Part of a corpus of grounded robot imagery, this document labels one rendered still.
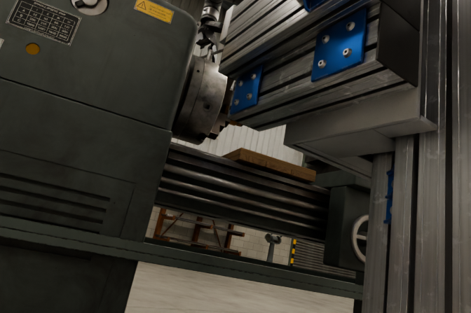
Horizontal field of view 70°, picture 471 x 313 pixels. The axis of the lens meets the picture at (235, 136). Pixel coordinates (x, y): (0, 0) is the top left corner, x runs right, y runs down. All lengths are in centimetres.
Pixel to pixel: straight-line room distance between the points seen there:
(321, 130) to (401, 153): 13
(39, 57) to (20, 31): 8
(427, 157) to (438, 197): 6
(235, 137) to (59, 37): 921
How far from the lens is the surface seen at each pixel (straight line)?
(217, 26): 145
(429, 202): 53
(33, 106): 95
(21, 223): 88
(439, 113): 56
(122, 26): 105
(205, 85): 114
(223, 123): 125
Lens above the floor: 60
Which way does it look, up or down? 18 degrees up
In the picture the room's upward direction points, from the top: 12 degrees clockwise
